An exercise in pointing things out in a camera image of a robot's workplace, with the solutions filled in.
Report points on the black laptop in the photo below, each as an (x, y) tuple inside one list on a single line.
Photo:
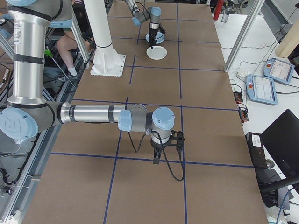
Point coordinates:
[(285, 140)]

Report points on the light blue round plate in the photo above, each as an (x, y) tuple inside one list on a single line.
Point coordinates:
[(160, 42)]

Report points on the seated person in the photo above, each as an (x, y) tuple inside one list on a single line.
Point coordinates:
[(66, 51)]

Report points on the blue grey teach pendant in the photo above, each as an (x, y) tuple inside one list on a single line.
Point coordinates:
[(262, 88), (280, 70)]

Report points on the white column stand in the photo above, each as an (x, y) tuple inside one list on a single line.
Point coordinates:
[(102, 28)]

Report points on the aluminium profile post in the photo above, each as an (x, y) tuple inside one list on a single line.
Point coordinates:
[(243, 35)]

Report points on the round silver knob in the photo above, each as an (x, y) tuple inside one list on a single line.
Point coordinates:
[(270, 163)]

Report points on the orange black connector module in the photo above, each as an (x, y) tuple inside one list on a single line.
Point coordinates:
[(238, 96), (244, 114)]

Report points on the pale grey round plate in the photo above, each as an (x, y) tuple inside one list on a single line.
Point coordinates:
[(160, 36)]

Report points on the pale wooden board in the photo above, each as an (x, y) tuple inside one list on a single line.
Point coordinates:
[(289, 37)]

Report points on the white round plate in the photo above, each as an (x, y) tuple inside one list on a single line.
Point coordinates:
[(158, 53)]

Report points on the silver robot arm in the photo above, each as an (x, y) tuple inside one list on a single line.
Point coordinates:
[(28, 58), (154, 14)]

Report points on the black box white label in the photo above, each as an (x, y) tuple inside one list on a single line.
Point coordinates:
[(255, 151)]

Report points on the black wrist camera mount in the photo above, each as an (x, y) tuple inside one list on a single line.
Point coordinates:
[(177, 138), (161, 30)]

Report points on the small white box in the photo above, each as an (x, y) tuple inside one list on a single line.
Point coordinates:
[(241, 72)]

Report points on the red bottle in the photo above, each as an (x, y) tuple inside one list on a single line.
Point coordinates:
[(217, 10)]

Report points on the clear bottle black cap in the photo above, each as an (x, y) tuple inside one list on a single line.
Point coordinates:
[(226, 14)]

